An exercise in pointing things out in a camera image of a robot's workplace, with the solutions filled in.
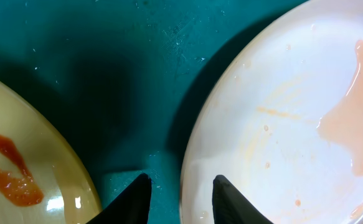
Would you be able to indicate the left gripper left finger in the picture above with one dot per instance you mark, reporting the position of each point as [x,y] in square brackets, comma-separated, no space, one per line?
[131,206]

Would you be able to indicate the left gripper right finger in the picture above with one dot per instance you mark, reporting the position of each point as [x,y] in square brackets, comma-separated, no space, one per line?
[231,207]

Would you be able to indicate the white plate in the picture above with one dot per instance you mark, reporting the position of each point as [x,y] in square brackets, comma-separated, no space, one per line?
[284,122]

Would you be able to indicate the teal plastic tray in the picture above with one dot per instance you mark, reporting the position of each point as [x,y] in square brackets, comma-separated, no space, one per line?
[123,81]

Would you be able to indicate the light green plate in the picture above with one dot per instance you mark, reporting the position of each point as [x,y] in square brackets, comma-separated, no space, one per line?
[69,193]

